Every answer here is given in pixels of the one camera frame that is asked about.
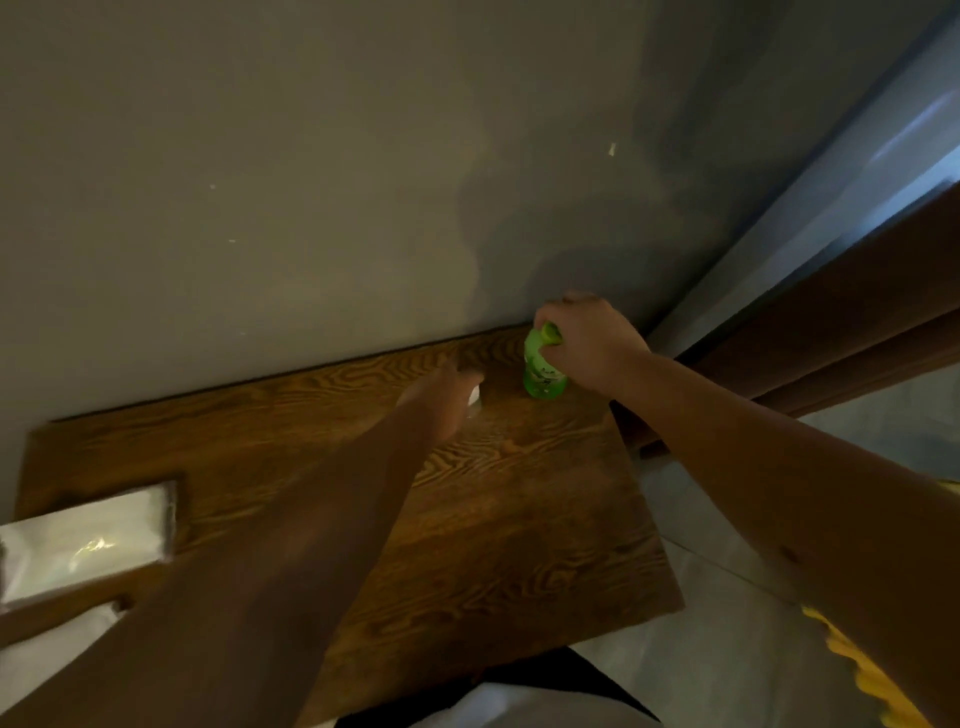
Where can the person's left hand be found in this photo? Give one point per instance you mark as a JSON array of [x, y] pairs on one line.
[[442, 401]]

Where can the person's right hand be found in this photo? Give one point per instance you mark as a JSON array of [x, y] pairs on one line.
[[596, 345]]

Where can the white-capped glass shaker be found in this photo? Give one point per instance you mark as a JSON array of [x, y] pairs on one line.
[[474, 396]]

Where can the green drink bottle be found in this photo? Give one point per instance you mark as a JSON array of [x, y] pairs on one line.
[[541, 371]]

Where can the clear-wrapped white tissue pack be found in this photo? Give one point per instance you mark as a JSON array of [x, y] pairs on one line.
[[82, 544]]

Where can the white wiping cloth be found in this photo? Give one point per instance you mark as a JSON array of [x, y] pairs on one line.
[[45, 652]]

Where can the person's right forearm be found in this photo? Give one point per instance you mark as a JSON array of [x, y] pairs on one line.
[[810, 487]]

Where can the person's left forearm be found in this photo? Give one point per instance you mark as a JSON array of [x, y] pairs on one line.
[[240, 592]]

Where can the brown curtain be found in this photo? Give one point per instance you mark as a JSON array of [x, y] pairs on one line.
[[825, 337]]

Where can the black shorts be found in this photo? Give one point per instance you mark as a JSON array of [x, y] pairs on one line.
[[540, 667]]

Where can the white shirt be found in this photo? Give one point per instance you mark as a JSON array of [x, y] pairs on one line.
[[540, 709]]

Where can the yellow pleated fabric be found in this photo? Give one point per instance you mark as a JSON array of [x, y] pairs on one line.
[[862, 675]]

